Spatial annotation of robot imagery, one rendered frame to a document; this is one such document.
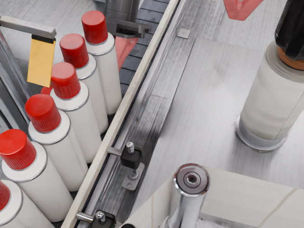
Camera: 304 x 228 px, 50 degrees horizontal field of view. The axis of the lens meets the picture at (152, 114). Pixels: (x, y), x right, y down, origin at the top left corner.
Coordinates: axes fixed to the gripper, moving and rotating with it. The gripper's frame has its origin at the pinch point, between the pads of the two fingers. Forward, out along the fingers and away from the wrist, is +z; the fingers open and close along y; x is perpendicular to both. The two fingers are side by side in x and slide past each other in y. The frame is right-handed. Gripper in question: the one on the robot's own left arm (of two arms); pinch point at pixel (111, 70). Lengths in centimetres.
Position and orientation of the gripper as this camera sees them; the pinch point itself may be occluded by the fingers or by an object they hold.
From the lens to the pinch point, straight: 60.1
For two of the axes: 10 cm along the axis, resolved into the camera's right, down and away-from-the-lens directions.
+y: 9.5, 2.5, -1.8
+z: -1.9, 9.3, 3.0
